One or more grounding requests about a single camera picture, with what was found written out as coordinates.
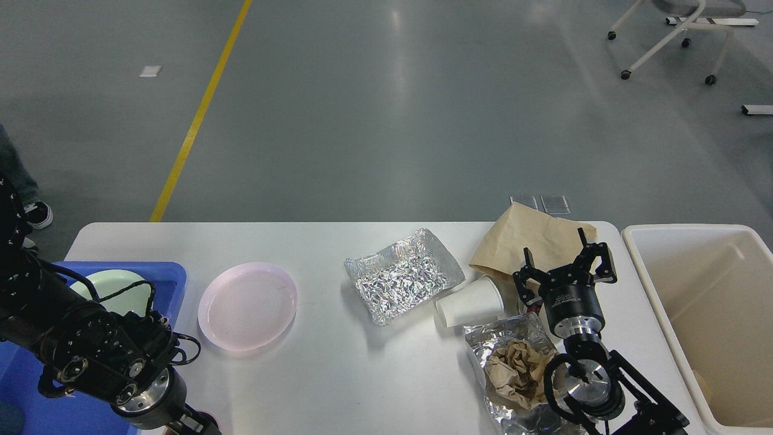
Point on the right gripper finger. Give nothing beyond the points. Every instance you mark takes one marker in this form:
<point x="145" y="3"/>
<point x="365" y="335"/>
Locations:
<point x="593" y="264"/>
<point x="528" y="280"/>

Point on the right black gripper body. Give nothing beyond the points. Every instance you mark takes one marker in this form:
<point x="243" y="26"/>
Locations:
<point x="572" y="309"/>

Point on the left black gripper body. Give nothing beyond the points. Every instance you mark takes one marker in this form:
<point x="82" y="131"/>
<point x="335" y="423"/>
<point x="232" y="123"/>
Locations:
<point x="163" y="405"/>

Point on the dark teal mug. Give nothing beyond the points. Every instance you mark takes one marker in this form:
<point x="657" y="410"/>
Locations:
<point x="12" y="419"/>

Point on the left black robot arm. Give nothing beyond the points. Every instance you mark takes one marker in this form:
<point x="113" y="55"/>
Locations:
<point x="127" y="361"/>

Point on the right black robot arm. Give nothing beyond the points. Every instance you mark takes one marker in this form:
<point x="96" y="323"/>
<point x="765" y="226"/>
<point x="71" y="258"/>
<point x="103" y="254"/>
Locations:
<point x="587" y="383"/>

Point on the brown paper bag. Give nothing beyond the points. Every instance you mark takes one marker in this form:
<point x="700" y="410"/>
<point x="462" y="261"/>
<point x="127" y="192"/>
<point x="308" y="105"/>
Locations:
<point x="552" y="241"/>

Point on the white paper cup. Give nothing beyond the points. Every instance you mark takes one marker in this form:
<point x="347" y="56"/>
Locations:
<point x="476" y="303"/>

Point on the crumpled brown paper ball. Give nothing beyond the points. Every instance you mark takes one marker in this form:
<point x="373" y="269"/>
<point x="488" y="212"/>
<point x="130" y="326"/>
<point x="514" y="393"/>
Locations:
<point x="516" y="372"/>

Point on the beige plastic bin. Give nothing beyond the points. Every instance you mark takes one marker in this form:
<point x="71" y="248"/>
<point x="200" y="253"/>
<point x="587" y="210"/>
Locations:
<point x="711" y="289"/>

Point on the light green plate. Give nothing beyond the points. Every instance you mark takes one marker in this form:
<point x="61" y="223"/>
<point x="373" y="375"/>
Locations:
<point x="121" y="291"/>

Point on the blue plastic tray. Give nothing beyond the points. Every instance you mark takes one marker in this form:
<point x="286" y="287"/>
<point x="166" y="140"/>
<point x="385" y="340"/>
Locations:
<point x="80" y="413"/>

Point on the flat crumpled foil sheet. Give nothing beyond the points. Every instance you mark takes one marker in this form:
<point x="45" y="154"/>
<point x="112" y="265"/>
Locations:
<point x="507" y="417"/>

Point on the pink plate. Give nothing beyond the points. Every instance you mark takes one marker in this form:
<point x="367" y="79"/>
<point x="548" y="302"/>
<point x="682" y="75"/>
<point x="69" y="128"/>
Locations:
<point x="247" y="307"/>

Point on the aluminium foil tray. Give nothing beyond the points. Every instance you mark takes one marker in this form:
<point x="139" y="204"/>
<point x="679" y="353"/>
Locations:
<point x="404" y="275"/>

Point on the white bar on floor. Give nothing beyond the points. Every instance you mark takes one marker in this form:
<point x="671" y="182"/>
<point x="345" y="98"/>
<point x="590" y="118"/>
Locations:
<point x="755" y="110"/>

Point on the white rolling chair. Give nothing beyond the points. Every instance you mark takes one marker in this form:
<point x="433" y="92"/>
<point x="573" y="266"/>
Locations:
<point x="706" y="16"/>

